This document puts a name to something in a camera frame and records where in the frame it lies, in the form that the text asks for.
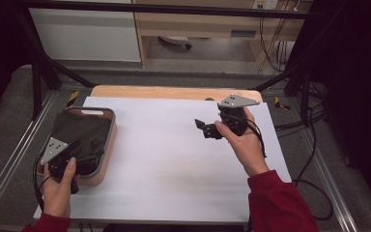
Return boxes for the person's right hand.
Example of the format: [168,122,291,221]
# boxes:
[214,107,271,178]

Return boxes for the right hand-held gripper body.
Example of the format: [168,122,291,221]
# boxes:
[202,94,261,140]

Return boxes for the white table cover board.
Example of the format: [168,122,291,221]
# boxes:
[33,96,293,225]

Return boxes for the right hand-held gripper cable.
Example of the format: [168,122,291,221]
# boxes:
[235,115,268,160]

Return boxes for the person's left red sleeve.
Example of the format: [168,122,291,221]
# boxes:
[21,212,72,232]

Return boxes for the aluminium floor rail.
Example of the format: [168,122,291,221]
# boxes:
[301,128,359,232]
[0,91,60,224]

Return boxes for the person's right red sleeve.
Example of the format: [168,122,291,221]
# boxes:
[246,169,321,232]

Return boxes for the wall socket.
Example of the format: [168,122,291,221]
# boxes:
[252,0,280,11]

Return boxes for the black curtain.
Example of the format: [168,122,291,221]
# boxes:
[0,0,35,121]
[289,0,371,212]

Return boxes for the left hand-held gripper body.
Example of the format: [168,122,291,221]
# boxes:
[40,136,93,195]

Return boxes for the white chair base with caster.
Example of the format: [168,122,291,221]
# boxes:
[157,35,193,50]

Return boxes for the left hand-held gripper cable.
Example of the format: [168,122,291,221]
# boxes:
[32,154,51,213]

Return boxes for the pink basket with grey rim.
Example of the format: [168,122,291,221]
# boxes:
[36,105,118,188]

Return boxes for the white cabinet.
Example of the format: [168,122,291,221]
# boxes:
[28,7,142,63]

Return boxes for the person's red sleeve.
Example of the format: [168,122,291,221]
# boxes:
[21,212,72,232]
[246,169,321,232]

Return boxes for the hanging desk cables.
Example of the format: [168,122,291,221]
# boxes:
[257,16,292,73]

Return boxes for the black metal frame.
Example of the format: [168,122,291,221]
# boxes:
[13,0,324,121]

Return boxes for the dark pants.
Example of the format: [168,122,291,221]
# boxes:
[49,110,112,177]

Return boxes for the black floor cables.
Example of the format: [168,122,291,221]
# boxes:
[273,81,335,222]

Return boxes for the person's left hand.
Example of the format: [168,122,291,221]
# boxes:
[42,157,78,218]

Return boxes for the light wooden desk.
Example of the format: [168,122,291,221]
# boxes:
[131,0,314,71]

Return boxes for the wooden table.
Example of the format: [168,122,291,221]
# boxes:
[90,84,265,103]

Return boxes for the hand-held gripper cable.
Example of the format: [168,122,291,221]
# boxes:
[32,154,51,213]
[235,115,268,160]

